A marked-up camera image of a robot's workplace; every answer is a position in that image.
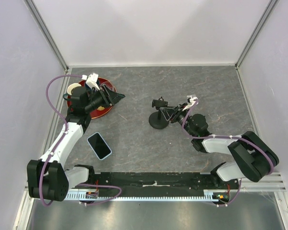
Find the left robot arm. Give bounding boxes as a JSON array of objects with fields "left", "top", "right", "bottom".
[{"left": 27, "top": 85, "right": 125, "bottom": 202}]

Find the yellow mug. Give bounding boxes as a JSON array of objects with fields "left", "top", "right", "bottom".
[{"left": 97, "top": 106, "right": 105, "bottom": 111}]

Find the blue cup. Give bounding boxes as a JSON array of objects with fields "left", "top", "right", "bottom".
[{"left": 85, "top": 79, "right": 100, "bottom": 91}]

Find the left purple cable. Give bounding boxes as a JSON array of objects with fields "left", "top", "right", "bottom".
[{"left": 39, "top": 74, "right": 87, "bottom": 207}]

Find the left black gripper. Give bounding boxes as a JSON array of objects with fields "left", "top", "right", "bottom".
[{"left": 84, "top": 84, "right": 125, "bottom": 113}]

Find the right aluminium frame post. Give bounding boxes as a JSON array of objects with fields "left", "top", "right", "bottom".
[{"left": 235, "top": 0, "right": 278, "bottom": 69}]

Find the black phone stand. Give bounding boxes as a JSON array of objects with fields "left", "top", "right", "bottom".
[{"left": 148, "top": 97, "right": 169, "bottom": 129}]

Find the red round tray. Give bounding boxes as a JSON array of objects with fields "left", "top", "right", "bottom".
[{"left": 67, "top": 78, "right": 112, "bottom": 119}]

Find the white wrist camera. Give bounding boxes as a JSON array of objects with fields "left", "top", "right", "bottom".
[
  {"left": 185, "top": 94, "right": 198, "bottom": 109},
  {"left": 84, "top": 73, "right": 100, "bottom": 91}
]

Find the clear glass cup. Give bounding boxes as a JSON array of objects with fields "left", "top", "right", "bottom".
[{"left": 100, "top": 81, "right": 116, "bottom": 92}]

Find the black phone blue case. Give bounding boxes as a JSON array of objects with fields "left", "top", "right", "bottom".
[{"left": 87, "top": 132, "right": 112, "bottom": 161}]

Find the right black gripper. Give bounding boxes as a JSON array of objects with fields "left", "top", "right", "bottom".
[{"left": 160, "top": 103, "right": 196, "bottom": 138}]

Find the dark green mug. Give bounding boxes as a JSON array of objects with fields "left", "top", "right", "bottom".
[{"left": 63, "top": 83, "right": 81, "bottom": 101}]

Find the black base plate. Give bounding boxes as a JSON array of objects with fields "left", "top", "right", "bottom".
[{"left": 88, "top": 172, "right": 239, "bottom": 198}]

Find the slotted cable duct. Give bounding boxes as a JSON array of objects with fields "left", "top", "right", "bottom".
[{"left": 64, "top": 189, "right": 220, "bottom": 203}]

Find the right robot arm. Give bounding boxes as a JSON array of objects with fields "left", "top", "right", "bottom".
[{"left": 160, "top": 104, "right": 279, "bottom": 189}]

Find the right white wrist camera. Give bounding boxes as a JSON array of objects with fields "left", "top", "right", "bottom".
[{"left": 185, "top": 94, "right": 198, "bottom": 109}]

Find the aluminium frame post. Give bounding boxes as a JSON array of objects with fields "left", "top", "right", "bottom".
[
  {"left": 235, "top": 0, "right": 278, "bottom": 69},
  {"left": 24, "top": 0, "right": 69, "bottom": 72}
]

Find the left aluminium frame post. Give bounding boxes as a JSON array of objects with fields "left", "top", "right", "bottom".
[{"left": 24, "top": 0, "right": 69, "bottom": 72}]

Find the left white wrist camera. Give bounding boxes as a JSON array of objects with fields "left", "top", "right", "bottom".
[{"left": 84, "top": 73, "right": 100, "bottom": 91}]

